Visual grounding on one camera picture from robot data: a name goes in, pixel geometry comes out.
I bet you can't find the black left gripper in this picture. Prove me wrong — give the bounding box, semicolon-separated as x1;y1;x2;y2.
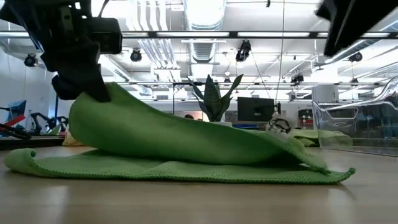
40;6;112;103

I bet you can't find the yellow microfiber towel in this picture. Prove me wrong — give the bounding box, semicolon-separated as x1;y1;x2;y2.
62;132;85;147

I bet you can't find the green microfiber towel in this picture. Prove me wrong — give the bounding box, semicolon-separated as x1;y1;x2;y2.
3;82;356;185

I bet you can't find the lime microfiber towel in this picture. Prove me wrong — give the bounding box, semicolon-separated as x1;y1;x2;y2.
292;129;353;147

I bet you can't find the blue and red machine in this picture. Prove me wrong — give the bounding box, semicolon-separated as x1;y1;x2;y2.
0;100;32;139

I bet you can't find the black background table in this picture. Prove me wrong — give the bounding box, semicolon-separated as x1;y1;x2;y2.
0;135;68;151

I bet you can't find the clear plastic bin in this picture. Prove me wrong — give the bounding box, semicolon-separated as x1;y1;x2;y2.
312;76;398;157

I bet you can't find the red and white device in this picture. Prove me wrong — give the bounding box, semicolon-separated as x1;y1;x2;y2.
298;108;314;129

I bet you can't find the green snake plant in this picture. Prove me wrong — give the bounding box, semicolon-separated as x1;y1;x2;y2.
186;73;244;123

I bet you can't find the black monitor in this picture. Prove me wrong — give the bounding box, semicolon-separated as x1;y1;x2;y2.
237;96;277;123

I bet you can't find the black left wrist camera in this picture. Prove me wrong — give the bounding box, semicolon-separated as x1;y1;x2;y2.
90;17;123;55

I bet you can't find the black aluminium rig frame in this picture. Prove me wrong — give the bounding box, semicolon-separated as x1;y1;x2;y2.
0;30;398;39

